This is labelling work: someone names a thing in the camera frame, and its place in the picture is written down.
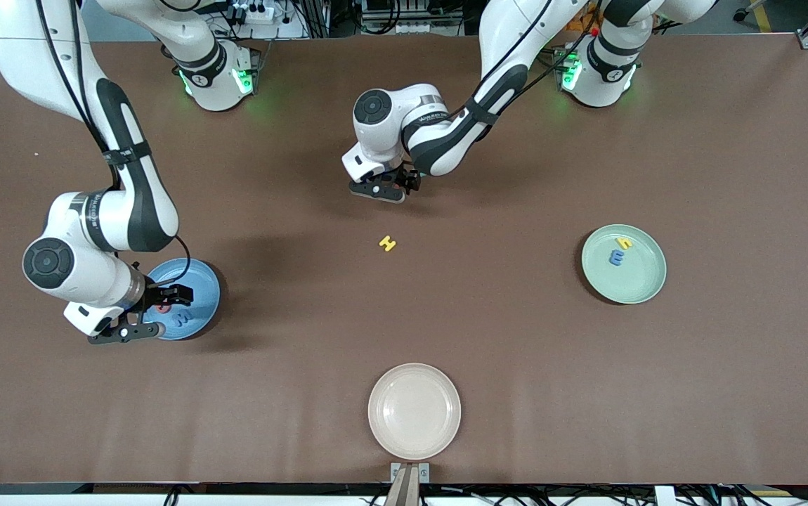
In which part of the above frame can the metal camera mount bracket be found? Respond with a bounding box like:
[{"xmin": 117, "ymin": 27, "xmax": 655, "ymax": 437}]
[{"xmin": 384, "ymin": 462, "xmax": 431, "ymax": 506}]

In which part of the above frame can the blue plate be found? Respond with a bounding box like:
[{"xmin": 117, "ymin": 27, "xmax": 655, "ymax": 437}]
[{"xmin": 143, "ymin": 258, "xmax": 221, "ymax": 342}]

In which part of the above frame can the white power strip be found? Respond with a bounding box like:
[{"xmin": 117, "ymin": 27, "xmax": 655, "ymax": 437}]
[{"xmin": 232, "ymin": 4, "xmax": 278, "ymax": 25}]

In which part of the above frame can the beige plate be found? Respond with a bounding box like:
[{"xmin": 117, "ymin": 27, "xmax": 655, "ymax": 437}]
[{"xmin": 367, "ymin": 363, "xmax": 462, "ymax": 462}]

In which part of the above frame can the green plate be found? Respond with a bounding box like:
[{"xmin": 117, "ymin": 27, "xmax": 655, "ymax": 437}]
[{"xmin": 581, "ymin": 224, "xmax": 667, "ymax": 305}]

